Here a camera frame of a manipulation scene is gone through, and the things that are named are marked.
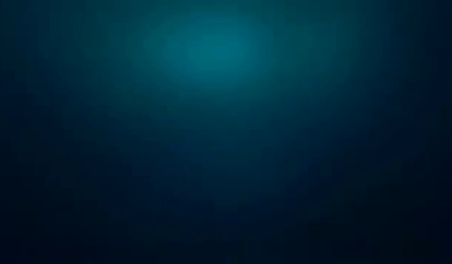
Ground blue plastic bin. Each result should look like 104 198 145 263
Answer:
0 0 452 264

